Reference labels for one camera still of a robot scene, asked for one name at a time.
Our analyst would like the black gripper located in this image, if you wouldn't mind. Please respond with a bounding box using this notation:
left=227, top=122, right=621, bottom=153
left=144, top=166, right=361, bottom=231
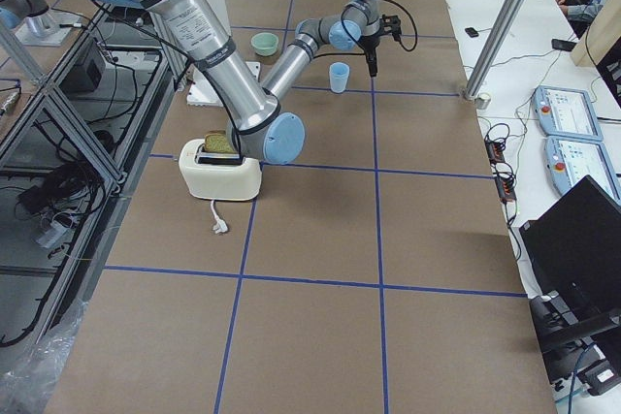
left=361, top=15, right=402, bottom=77

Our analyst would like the light blue cup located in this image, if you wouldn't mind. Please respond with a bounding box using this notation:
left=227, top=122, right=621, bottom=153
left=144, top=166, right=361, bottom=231
left=329, top=62, right=350, bottom=94

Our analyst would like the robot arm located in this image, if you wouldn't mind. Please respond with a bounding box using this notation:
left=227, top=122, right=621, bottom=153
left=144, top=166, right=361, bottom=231
left=97, top=0, right=401, bottom=165

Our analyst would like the small black square device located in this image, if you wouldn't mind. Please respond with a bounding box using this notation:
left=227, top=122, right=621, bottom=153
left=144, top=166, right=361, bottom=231
left=465, top=27, right=479, bottom=38

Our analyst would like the green plastic bowl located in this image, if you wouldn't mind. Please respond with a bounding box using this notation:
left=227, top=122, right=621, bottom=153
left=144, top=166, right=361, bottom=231
left=250, top=32, right=279, bottom=57

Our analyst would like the toast slice in toaster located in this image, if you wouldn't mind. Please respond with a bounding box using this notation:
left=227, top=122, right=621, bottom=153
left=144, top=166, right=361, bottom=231
left=203, top=130, right=238, bottom=154

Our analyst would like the cream white toaster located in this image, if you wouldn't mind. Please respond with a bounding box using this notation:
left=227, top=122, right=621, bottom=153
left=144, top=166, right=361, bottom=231
left=179, top=139, right=262, bottom=202

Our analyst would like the orange black power strip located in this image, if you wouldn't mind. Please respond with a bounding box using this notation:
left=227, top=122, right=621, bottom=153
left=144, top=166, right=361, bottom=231
left=485, top=141, right=516, bottom=205

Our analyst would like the smartphone on desk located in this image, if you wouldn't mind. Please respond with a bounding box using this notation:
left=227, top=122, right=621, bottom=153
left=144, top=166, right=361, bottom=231
left=551, top=39, right=576, bottom=52

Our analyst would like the upper teach pendant tablet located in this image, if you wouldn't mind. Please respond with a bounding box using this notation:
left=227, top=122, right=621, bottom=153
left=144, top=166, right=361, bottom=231
left=532, top=85, right=604, bottom=142

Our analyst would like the teach pendant tablet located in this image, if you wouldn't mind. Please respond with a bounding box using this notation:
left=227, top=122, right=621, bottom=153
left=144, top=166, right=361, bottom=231
left=532, top=85, right=604, bottom=142
left=544, top=136, right=620, bottom=203

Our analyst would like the lower teach pendant tablet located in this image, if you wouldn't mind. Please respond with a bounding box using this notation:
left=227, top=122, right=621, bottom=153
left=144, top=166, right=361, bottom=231
left=544, top=136, right=620, bottom=203

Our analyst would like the white power plug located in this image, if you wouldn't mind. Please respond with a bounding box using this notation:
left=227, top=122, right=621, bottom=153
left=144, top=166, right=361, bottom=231
left=210, top=200, right=229, bottom=235

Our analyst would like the black laptop computer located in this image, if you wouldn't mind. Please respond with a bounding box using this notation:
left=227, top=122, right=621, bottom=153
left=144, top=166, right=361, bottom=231
left=519, top=175, right=620, bottom=365

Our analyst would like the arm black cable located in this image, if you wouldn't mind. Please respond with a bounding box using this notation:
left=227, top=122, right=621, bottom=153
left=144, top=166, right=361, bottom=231
left=339, top=0, right=419, bottom=59

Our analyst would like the aluminium frame post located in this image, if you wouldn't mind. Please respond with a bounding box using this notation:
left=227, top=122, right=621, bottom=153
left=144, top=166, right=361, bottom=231
left=462, top=0, right=525, bottom=101
left=0, top=23, right=45, bottom=85

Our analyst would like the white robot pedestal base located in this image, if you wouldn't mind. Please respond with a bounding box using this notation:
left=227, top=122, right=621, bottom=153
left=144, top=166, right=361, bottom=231
left=166, top=0, right=265, bottom=119

